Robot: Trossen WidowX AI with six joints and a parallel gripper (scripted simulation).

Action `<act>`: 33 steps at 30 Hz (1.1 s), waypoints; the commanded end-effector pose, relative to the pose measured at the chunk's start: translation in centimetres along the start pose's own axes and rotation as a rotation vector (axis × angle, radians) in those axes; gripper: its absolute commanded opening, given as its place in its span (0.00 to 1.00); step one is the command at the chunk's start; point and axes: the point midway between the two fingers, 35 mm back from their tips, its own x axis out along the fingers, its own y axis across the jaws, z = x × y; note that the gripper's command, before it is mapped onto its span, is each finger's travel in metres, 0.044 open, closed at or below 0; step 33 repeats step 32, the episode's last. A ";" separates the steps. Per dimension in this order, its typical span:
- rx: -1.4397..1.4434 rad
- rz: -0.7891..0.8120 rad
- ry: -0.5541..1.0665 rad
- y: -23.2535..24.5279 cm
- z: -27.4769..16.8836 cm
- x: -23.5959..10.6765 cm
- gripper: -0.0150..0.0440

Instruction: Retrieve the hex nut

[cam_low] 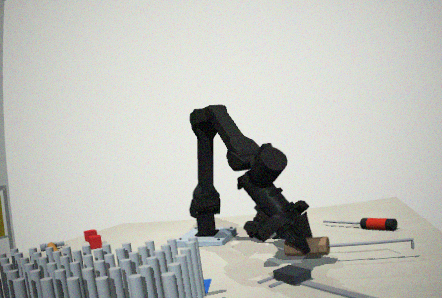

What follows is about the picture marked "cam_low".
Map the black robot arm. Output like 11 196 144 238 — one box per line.
189 104 288 240

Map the red cube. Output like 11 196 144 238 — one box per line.
83 229 97 242
88 235 102 250

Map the red and black screwdriver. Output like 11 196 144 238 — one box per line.
323 218 398 231

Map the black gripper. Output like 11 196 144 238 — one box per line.
254 185 313 254

